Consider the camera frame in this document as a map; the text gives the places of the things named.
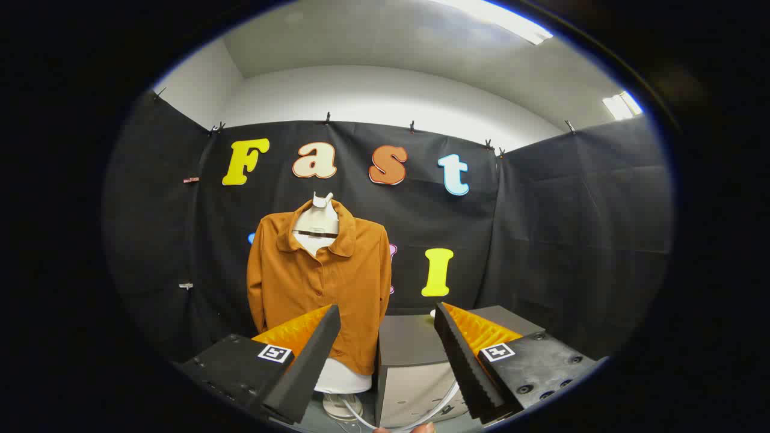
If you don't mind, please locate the grey cabinet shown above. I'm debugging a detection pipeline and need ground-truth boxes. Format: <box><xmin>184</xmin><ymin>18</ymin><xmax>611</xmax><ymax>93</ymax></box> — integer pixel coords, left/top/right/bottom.
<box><xmin>376</xmin><ymin>306</ymin><xmax>545</xmax><ymax>429</ymax></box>

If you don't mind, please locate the white mannequin torso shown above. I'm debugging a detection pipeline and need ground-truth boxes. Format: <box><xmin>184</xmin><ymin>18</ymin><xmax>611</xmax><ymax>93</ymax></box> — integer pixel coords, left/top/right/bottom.
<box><xmin>293</xmin><ymin>191</ymin><xmax>374</xmax><ymax>422</ymax></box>

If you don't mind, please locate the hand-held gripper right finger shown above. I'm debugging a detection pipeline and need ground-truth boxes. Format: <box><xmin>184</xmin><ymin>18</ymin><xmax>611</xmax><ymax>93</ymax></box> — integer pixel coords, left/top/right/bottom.
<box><xmin>433</xmin><ymin>302</ymin><xmax>608</xmax><ymax>425</ymax></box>

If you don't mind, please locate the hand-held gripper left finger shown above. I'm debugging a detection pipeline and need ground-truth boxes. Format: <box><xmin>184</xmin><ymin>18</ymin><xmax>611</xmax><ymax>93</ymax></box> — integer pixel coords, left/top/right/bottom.
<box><xmin>174</xmin><ymin>304</ymin><xmax>342</xmax><ymax>425</ymax></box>

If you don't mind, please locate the orange button-up shirt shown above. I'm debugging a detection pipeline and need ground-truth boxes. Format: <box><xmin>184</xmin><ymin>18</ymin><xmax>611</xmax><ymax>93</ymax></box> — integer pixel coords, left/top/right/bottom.
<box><xmin>247</xmin><ymin>200</ymin><xmax>392</xmax><ymax>376</ymax></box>

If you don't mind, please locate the long ceiling light panel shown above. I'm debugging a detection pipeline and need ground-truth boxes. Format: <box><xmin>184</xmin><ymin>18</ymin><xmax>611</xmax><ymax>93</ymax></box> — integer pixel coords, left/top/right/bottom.
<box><xmin>433</xmin><ymin>0</ymin><xmax>554</xmax><ymax>46</ymax></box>

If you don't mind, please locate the small ceiling light panel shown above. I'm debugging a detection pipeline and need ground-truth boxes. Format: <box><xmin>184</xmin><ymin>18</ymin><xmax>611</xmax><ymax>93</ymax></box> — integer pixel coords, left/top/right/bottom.
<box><xmin>603</xmin><ymin>90</ymin><xmax>643</xmax><ymax>121</ymax></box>

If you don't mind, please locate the black backdrop cloth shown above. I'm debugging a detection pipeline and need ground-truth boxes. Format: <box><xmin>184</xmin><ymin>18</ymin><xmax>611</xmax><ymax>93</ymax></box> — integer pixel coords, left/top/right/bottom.
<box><xmin>102</xmin><ymin>90</ymin><xmax>673</xmax><ymax>367</ymax></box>

